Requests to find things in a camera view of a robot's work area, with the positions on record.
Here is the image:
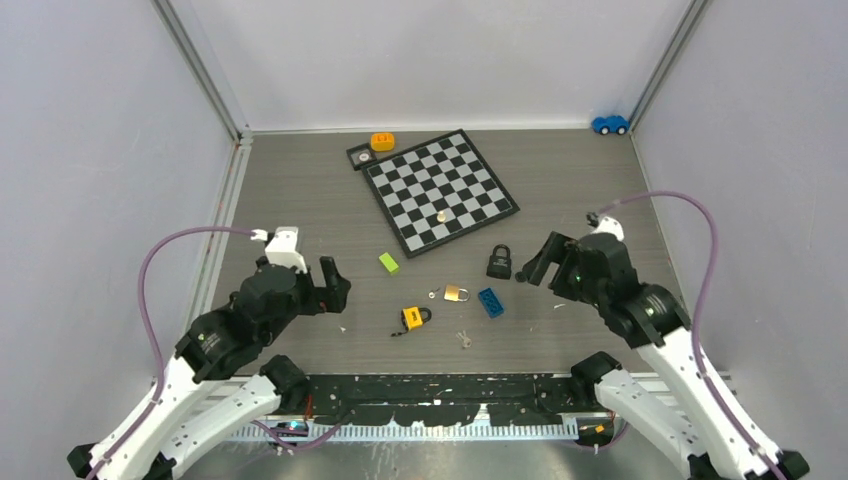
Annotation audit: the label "yellow padlock black shackle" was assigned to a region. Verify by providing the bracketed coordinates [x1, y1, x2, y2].
[400, 306, 432, 335]

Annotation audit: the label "small brass padlock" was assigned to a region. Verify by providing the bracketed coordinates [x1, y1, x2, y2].
[443, 284, 470, 302]

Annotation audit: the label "silver keys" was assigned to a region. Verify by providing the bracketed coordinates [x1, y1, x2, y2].
[456, 331, 473, 349]

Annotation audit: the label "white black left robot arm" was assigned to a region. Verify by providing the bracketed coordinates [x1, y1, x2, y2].
[67, 256, 351, 479]

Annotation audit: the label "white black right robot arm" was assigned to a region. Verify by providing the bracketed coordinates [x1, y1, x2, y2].
[517, 228, 811, 479]

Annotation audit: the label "blue toy brick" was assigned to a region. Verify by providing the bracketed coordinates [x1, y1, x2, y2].
[478, 288, 505, 319]

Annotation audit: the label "green toy block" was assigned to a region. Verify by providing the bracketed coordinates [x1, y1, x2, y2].
[378, 252, 400, 275]

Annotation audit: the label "black white chessboard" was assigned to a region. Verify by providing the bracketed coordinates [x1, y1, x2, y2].
[361, 129, 520, 258]

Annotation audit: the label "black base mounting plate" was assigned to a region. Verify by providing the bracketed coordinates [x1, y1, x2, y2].
[307, 373, 618, 427]

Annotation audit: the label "small black square tray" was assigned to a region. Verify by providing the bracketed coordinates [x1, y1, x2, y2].
[346, 143, 376, 171]

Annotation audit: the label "orange toy block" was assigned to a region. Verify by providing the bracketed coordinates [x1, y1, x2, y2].
[369, 132, 396, 152]

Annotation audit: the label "blue toy car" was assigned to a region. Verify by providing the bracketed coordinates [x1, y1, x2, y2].
[591, 115, 630, 135]

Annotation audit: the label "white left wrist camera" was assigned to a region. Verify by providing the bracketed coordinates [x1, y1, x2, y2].
[251, 226, 308, 274]

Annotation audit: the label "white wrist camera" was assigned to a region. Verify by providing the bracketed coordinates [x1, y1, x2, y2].
[251, 226, 308, 274]
[586, 212, 624, 241]

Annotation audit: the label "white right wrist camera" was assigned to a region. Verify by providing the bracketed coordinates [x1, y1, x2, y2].
[586, 212, 624, 241]

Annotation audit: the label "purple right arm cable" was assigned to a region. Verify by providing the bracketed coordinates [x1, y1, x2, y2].
[589, 190, 790, 480]

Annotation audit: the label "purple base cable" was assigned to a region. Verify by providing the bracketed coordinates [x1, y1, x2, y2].
[251, 410, 362, 455]

